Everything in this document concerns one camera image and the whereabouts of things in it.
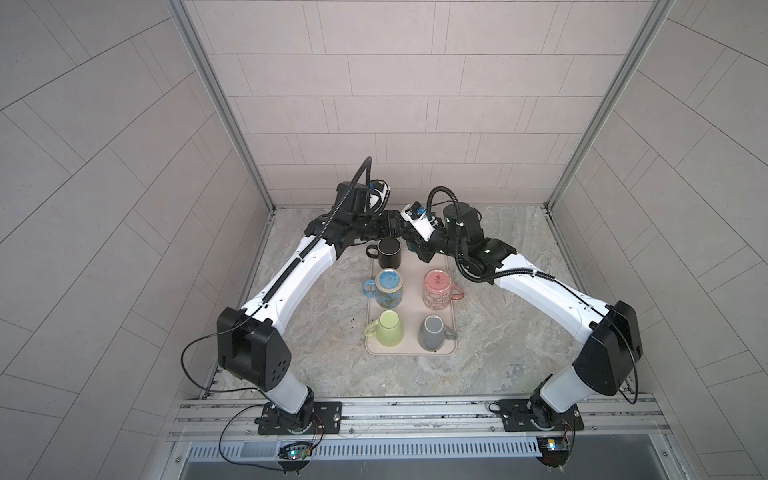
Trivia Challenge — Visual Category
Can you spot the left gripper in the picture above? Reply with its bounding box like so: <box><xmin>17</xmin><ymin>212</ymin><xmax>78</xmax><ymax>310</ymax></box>
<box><xmin>346</xmin><ymin>211</ymin><xmax>412</xmax><ymax>241</ymax></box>

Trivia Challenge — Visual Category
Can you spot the black mug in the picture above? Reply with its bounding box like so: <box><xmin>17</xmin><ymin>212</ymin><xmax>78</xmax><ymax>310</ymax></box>
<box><xmin>366</xmin><ymin>238</ymin><xmax>402</xmax><ymax>270</ymax></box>

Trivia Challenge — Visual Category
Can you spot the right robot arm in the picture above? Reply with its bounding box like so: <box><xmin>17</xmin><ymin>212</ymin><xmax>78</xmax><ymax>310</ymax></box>
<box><xmin>400</xmin><ymin>202</ymin><xmax>643</xmax><ymax>430</ymax></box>

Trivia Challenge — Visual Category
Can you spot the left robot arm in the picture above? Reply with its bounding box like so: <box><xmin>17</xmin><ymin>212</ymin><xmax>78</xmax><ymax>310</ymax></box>
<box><xmin>217</xmin><ymin>210</ymin><xmax>403</xmax><ymax>431</ymax></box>

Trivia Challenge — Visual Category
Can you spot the pink patterned mug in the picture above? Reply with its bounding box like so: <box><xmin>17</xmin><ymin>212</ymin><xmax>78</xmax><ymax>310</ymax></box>
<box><xmin>422</xmin><ymin>269</ymin><xmax>465</xmax><ymax>311</ymax></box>

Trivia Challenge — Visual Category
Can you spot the blue patterned mug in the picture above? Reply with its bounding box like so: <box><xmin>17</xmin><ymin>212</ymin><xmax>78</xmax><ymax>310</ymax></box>
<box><xmin>362</xmin><ymin>269</ymin><xmax>404</xmax><ymax>309</ymax></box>

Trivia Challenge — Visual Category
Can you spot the grey mug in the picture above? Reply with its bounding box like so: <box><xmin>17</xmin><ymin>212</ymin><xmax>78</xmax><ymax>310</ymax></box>
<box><xmin>418</xmin><ymin>315</ymin><xmax>457</xmax><ymax>352</ymax></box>

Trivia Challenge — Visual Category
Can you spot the light green mug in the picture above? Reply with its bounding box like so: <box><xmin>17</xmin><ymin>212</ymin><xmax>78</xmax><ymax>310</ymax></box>
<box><xmin>364</xmin><ymin>310</ymin><xmax>404</xmax><ymax>348</ymax></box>

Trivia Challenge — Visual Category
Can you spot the beige tray mat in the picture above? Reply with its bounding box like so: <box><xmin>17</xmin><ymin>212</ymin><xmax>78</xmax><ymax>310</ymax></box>
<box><xmin>364</xmin><ymin>246</ymin><xmax>458</xmax><ymax>357</ymax></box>

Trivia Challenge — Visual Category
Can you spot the left corner metal profile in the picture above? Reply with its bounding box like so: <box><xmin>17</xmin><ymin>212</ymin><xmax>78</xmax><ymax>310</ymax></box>
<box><xmin>166</xmin><ymin>0</ymin><xmax>276</xmax><ymax>216</ymax></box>

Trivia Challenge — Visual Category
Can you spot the corner metal profile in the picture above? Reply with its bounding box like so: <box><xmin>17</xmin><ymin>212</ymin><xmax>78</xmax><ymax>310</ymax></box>
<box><xmin>545</xmin><ymin>0</ymin><xmax>676</xmax><ymax>210</ymax></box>
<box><xmin>166</xmin><ymin>0</ymin><xmax>276</xmax><ymax>216</ymax></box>

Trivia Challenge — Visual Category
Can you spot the white ventilation grille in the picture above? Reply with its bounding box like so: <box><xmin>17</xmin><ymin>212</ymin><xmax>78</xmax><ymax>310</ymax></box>
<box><xmin>187</xmin><ymin>437</ymin><xmax>542</xmax><ymax>462</ymax></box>

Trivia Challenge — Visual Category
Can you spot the left circuit board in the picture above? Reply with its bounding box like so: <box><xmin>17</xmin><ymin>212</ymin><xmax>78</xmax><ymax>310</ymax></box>
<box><xmin>277</xmin><ymin>442</ymin><xmax>313</xmax><ymax>461</ymax></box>

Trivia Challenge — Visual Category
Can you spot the circuit board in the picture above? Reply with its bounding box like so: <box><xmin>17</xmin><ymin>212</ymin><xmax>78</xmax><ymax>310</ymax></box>
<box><xmin>277</xmin><ymin>442</ymin><xmax>313</xmax><ymax>461</ymax></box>
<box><xmin>537</xmin><ymin>437</ymin><xmax>571</xmax><ymax>468</ymax></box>

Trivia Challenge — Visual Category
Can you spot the right circuit board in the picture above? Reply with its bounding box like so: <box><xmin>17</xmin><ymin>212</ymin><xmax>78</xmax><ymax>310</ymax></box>
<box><xmin>537</xmin><ymin>437</ymin><xmax>571</xmax><ymax>468</ymax></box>

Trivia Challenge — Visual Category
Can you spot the right corner metal profile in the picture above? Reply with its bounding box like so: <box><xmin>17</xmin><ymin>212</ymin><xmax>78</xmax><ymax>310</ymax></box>
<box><xmin>545</xmin><ymin>0</ymin><xmax>676</xmax><ymax>210</ymax></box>

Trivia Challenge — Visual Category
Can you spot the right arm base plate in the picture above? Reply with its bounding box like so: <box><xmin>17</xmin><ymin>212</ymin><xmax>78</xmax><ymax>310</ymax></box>
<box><xmin>489</xmin><ymin>399</ymin><xmax>585</xmax><ymax>434</ymax></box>

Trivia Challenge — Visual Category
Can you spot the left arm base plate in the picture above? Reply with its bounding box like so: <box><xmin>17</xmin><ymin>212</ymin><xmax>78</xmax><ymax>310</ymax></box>
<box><xmin>254</xmin><ymin>399</ymin><xmax>342</xmax><ymax>435</ymax></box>

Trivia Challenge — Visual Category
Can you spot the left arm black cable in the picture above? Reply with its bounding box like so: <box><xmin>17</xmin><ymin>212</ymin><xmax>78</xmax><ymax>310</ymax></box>
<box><xmin>179</xmin><ymin>329</ymin><xmax>259</xmax><ymax>397</ymax></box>

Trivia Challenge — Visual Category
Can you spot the aluminium mounting rail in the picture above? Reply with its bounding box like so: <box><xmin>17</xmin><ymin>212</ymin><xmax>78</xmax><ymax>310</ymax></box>
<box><xmin>167</xmin><ymin>394</ymin><xmax>671</xmax><ymax>441</ymax></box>

